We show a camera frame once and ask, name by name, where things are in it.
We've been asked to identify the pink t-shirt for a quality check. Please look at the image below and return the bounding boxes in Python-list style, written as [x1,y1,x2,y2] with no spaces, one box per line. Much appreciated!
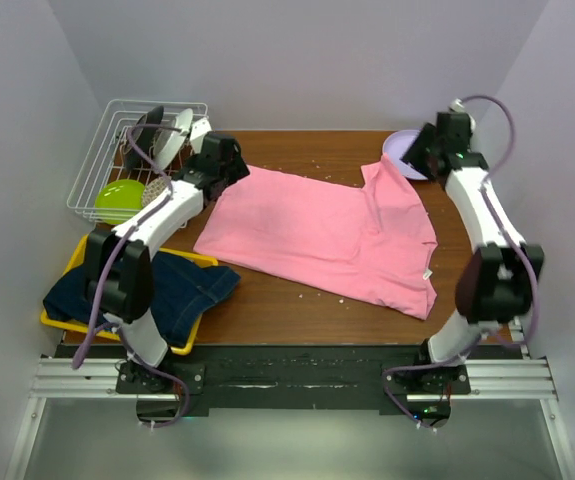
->
[194,156,437,320]

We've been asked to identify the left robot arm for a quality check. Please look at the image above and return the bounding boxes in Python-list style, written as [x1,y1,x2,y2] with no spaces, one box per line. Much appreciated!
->
[72,131,249,392]

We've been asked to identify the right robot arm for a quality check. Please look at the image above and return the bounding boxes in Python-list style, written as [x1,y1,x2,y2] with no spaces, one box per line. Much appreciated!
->
[402,109,545,393]

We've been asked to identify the lilac plastic plate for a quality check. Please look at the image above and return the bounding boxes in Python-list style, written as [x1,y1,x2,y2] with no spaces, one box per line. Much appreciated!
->
[382,129,427,181]

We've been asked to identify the white plate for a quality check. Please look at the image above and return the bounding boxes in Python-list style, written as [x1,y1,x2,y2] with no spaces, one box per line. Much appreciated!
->
[153,108,194,170]

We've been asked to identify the patterned ceramic cup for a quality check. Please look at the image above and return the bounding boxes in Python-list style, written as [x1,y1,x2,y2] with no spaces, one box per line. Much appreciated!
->
[141,177,167,208]

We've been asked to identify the green plastic bowl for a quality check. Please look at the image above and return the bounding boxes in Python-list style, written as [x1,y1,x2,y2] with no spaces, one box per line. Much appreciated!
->
[94,179,145,225]

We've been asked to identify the dark blue denim jeans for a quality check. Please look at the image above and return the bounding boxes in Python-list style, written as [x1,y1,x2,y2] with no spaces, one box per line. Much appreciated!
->
[43,252,240,347]

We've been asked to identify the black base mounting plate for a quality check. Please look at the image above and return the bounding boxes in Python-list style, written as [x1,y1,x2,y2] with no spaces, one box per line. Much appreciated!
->
[115,345,471,420]

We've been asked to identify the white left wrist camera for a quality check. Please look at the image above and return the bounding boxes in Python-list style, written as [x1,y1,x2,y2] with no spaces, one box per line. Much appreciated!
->
[188,117,212,153]

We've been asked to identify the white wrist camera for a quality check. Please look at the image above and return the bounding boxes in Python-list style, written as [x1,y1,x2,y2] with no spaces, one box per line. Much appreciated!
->
[449,98,476,131]
[188,117,212,153]

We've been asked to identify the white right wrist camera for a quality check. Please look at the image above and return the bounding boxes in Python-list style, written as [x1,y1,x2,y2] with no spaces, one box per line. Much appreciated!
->
[449,98,476,131]

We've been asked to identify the white wire dish rack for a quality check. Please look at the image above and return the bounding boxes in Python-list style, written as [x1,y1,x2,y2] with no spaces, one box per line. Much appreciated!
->
[67,99,209,224]

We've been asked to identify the aluminium frame rail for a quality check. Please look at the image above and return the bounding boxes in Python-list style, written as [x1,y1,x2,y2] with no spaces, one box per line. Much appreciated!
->
[4,357,575,480]

